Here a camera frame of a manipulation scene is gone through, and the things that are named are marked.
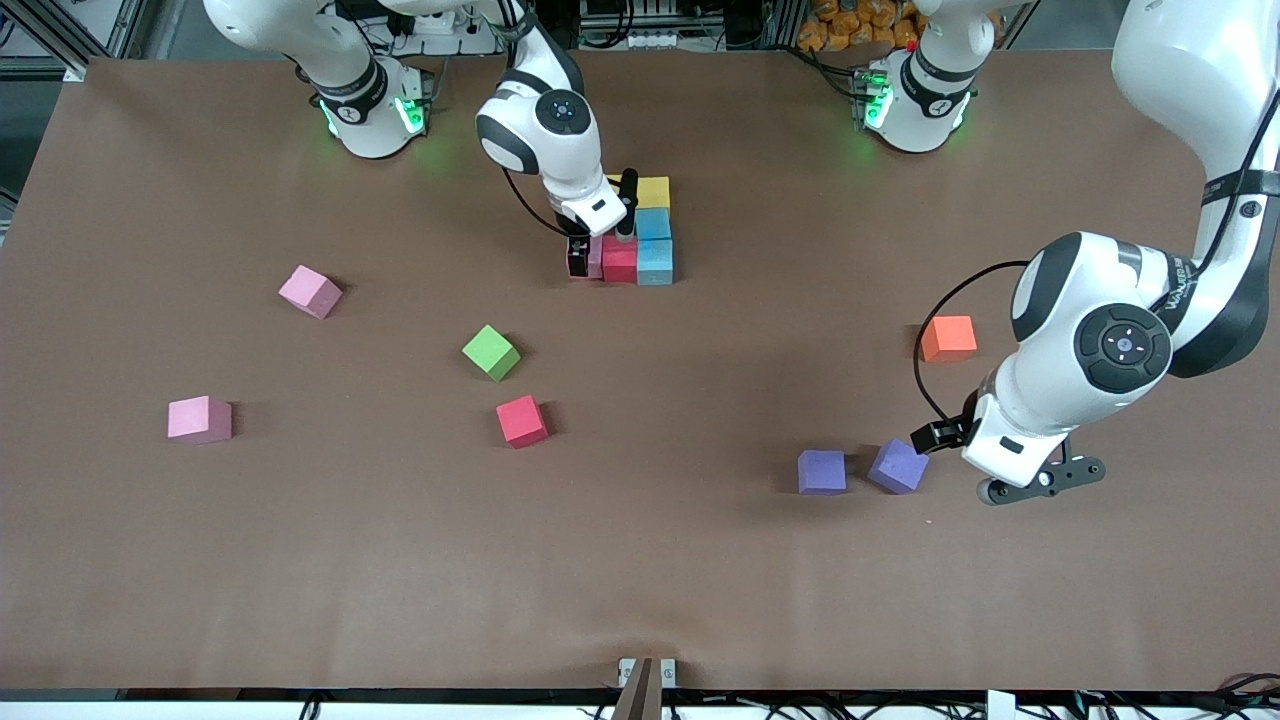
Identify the blue foam cube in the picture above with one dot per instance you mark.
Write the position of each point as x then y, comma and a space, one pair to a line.
655, 262
653, 224

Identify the orange foam cube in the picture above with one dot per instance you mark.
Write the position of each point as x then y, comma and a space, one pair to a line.
947, 337

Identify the orange yellow bag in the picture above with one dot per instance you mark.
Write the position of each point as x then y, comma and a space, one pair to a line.
850, 25

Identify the green foam cube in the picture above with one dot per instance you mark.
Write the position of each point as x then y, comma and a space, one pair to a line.
490, 350

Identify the silver mounting bracket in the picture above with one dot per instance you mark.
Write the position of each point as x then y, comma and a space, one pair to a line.
626, 668

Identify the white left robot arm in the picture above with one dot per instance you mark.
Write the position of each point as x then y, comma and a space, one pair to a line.
1080, 380

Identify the white power strip with plugs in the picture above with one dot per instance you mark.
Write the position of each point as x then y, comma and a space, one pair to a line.
450, 42

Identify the aluminium frame post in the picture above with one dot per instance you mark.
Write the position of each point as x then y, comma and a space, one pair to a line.
70, 62

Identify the brown paper table cover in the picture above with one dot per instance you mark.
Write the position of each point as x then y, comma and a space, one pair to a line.
640, 560

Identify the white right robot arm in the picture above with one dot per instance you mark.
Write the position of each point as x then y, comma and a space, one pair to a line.
545, 140

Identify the red foam cube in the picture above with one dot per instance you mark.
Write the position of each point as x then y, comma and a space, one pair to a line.
620, 262
521, 420

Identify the purple foam cube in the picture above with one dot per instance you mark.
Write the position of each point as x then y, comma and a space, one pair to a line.
898, 465
822, 470

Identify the grey camera pole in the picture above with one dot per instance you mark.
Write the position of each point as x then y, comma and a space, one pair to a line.
640, 695

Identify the pink foam cube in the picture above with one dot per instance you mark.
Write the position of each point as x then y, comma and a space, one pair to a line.
198, 418
596, 258
310, 290

